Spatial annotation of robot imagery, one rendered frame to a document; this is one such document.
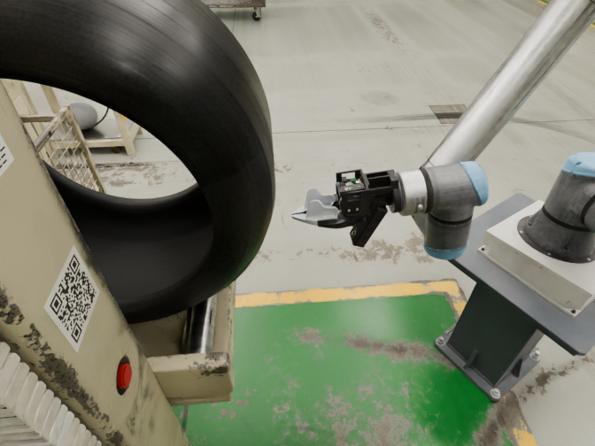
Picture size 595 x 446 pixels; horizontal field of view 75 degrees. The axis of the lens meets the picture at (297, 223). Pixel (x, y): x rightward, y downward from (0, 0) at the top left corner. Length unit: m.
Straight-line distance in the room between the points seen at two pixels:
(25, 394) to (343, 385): 1.40
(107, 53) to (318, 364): 1.48
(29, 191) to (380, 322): 1.65
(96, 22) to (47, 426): 0.38
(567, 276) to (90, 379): 1.17
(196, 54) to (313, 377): 1.42
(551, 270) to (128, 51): 1.16
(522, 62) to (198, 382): 0.84
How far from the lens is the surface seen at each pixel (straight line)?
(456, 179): 0.79
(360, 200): 0.74
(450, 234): 0.85
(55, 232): 0.42
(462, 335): 1.77
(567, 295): 1.33
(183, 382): 0.72
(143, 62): 0.47
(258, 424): 1.64
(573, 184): 1.29
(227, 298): 0.84
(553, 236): 1.35
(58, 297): 0.42
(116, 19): 0.48
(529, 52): 0.93
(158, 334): 0.90
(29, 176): 0.39
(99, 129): 3.24
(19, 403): 0.41
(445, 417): 1.73
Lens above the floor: 1.53
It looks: 42 degrees down
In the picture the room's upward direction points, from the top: straight up
